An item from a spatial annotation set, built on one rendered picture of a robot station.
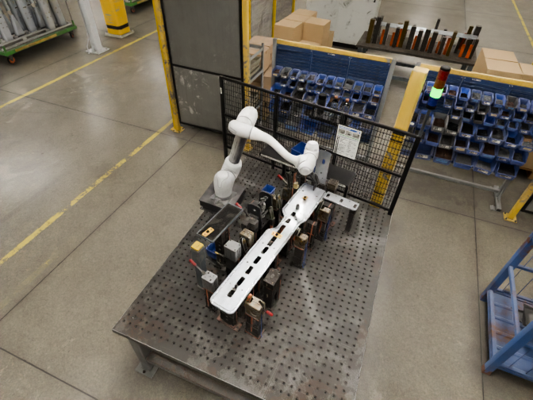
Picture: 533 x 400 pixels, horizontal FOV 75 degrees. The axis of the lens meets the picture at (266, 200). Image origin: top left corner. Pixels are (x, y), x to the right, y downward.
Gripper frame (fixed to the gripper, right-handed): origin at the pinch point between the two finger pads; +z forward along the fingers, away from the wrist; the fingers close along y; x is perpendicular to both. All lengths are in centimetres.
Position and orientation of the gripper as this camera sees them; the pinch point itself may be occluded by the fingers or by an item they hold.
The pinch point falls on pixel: (306, 186)
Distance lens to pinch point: 282.2
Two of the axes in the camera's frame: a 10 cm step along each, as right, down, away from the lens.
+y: 8.6, 3.7, -3.6
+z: -0.3, 7.3, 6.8
